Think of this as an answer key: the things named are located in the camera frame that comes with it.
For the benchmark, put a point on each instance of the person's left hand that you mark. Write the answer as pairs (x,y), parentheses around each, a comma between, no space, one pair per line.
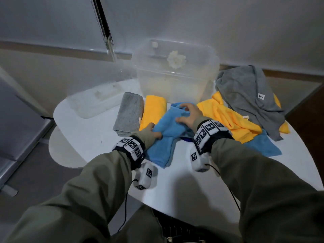
(154,132)

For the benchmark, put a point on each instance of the person's right hand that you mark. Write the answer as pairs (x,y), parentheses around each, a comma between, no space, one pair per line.
(192,116)

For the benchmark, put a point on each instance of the person's left thumb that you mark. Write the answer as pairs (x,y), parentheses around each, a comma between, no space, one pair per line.
(157,135)

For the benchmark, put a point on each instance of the person's right thumb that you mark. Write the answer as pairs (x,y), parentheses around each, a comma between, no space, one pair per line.
(181,119)

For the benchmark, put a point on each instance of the blue microfibre cloth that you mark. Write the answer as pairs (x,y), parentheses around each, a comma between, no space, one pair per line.
(263,145)
(167,129)

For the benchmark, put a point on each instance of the person's left forearm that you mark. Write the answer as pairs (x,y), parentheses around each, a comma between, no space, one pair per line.
(101,184)

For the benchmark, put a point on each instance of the person's right forearm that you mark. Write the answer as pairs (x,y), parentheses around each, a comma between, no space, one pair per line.
(263,189)

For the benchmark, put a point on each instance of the folded yellow cloth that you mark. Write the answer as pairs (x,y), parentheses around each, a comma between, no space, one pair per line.
(153,110)

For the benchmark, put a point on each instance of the left marker wristband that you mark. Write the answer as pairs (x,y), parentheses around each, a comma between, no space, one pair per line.
(131,149)

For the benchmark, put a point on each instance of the marker wristband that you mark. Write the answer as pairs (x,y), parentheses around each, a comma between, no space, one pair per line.
(131,149)
(208,131)

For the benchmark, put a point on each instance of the right marker wristband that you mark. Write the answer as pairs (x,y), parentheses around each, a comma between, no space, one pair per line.
(208,131)

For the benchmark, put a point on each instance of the folded grey cloth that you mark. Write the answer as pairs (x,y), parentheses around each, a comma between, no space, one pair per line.
(129,113)

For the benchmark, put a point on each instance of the clear plastic storage bin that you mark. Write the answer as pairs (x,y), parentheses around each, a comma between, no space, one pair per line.
(174,80)

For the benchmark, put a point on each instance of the crumpled yellow cloth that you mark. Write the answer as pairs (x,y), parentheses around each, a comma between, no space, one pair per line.
(227,116)

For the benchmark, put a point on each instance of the white crumpled cloth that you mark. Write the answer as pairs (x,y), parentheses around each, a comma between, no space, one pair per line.
(176,59)

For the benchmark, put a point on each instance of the crumpled grey cloth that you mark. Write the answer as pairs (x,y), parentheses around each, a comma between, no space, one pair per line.
(245,93)

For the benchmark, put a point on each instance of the clear plastic bin lid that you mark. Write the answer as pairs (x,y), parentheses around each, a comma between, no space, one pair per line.
(96,99)

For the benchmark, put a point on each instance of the white round table base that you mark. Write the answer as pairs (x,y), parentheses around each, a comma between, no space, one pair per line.
(63,151)

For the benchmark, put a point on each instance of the grey bench seat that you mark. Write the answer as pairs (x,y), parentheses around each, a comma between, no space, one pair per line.
(17,129)

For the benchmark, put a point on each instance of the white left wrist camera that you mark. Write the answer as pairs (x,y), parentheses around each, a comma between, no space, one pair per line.
(144,175)

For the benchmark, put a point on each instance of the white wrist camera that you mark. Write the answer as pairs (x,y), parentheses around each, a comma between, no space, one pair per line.
(144,175)
(198,159)

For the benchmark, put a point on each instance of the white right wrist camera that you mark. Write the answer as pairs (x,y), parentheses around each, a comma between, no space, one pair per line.
(198,159)

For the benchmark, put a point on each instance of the black window frame bar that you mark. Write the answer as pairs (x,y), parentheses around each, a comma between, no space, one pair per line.
(103,22)

